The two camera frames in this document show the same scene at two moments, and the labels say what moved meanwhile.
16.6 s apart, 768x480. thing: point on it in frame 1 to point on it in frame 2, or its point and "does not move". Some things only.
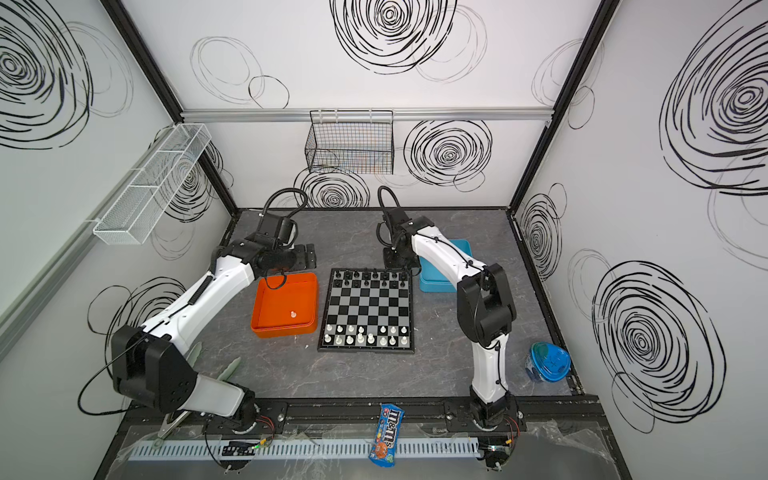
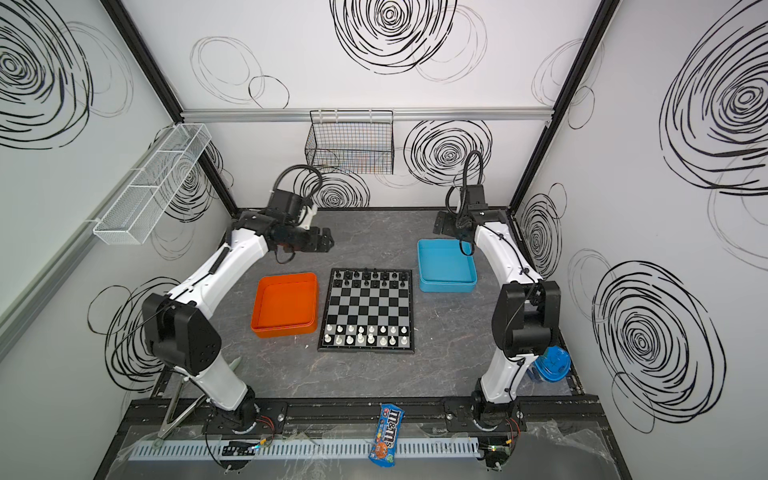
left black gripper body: [301, 257] to [318, 239]
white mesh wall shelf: [136, 213] does not move
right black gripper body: [399, 259] to [455, 224]
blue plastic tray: [434, 279] does not move
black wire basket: [359, 141] does not move
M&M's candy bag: [383, 450] does not move
